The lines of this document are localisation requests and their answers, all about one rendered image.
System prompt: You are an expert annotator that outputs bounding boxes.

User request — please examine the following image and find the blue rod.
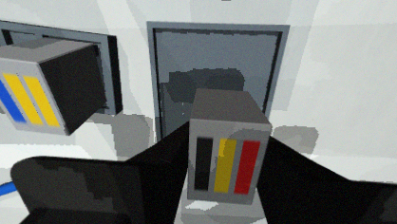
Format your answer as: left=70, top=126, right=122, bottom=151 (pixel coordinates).
left=0, top=181, right=17, bottom=196

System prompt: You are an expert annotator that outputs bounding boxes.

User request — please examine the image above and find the grey box with yellow and blue stripes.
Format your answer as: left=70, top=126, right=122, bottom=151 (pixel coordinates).
left=0, top=37, right=106, bottom=136

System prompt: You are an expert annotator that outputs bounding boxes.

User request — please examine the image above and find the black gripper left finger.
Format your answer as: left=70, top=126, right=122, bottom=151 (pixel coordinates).
left=10, top=121, right=190, bottom=224

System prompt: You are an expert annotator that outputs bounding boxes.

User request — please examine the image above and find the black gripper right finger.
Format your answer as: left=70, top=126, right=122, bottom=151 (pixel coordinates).
left=256, top=136, right=397, bottom=224

